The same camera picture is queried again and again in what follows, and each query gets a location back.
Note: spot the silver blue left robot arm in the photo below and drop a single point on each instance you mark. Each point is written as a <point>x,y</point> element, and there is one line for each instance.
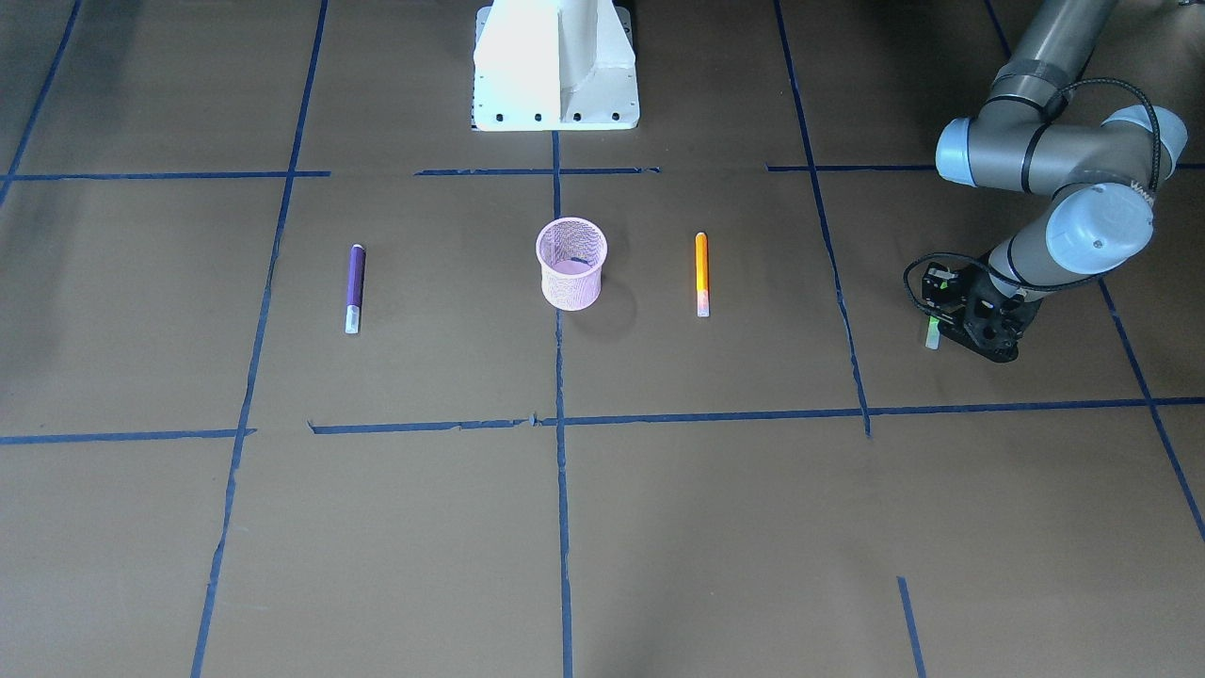
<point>1102,182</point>

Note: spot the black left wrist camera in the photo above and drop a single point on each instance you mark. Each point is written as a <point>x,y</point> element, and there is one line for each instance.
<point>941,289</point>

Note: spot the orange highlighter pen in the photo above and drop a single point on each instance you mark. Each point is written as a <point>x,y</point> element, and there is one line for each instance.
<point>701,257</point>

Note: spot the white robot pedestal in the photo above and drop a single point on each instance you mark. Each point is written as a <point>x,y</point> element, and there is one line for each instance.
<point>541,66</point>

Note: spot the pink mesh pen holder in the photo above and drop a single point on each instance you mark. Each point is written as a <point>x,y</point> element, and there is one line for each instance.
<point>571,253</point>

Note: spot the green highlighter pen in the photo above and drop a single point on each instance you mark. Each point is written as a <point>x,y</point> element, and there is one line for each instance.
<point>932,337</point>

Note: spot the purple highlighter pen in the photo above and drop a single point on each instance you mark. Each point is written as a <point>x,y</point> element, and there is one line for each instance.
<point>353,288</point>

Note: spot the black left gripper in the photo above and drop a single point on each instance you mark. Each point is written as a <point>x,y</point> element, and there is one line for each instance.
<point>976,303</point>

